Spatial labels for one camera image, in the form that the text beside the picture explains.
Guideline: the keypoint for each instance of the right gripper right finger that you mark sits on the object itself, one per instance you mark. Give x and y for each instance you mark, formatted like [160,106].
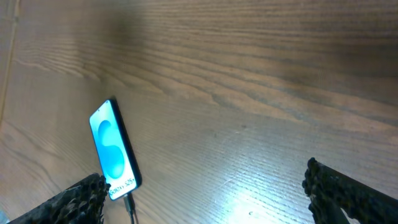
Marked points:
[336,198]

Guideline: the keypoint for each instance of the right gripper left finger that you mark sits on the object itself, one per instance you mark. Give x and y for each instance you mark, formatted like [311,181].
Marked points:
[82,203]

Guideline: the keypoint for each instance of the blue Galaxy smartphone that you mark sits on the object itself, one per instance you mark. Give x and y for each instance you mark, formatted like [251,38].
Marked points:
[114,149]

